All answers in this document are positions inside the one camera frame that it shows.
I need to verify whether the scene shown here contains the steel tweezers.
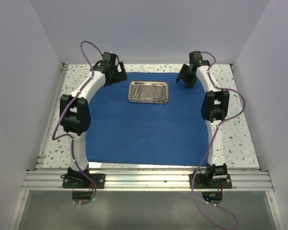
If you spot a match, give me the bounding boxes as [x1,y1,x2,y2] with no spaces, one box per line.
[131,85,139,101]

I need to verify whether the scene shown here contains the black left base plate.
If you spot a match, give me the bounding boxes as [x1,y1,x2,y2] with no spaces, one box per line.
[60,168,106,189]

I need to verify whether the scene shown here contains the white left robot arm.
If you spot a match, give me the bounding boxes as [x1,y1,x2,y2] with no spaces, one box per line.
[59,52,127,188]

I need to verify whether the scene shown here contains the steel surgical scissors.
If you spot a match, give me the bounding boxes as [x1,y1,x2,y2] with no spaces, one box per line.
[161,85,168,104]

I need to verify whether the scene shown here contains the blue cloth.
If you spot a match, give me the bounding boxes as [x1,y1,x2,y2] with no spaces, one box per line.
[85,72,209,165]

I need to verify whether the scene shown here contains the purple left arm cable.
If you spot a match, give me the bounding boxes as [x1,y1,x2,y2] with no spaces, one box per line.
[51,41,104,206]

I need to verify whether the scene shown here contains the aluminium front rail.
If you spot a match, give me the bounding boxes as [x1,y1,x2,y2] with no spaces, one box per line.
[22,169,274,192]

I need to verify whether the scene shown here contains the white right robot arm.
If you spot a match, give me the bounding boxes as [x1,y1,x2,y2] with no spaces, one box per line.
[176,51,230,188]

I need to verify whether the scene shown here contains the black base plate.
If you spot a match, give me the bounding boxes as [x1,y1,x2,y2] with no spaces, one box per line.
[189,174,233,190]
[60,168,106,189]

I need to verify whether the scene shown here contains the steel instrument tray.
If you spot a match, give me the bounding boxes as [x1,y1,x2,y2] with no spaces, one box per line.
[128,80,169,104]

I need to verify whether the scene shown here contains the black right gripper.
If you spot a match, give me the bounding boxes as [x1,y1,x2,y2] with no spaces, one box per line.
[176,64,197,88]

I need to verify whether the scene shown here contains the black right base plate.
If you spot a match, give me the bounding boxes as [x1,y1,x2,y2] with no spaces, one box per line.
[189,174,233,190]

